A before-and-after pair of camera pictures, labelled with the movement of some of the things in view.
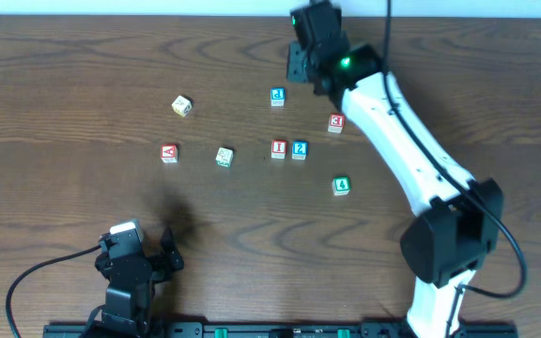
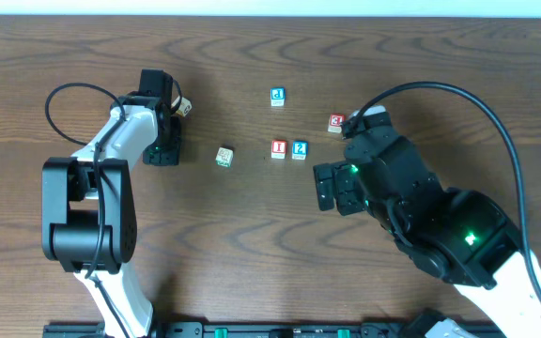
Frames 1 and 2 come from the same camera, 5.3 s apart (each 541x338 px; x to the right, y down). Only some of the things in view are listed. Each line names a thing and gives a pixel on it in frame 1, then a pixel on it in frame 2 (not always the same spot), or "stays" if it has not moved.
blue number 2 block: [300, 149] stays
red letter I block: [279, 148] stays
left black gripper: [162, 262] → [163, 155]
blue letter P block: [278, 96] stays
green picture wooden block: [224, 157] stays
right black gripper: [296, 63] → [326, 186]
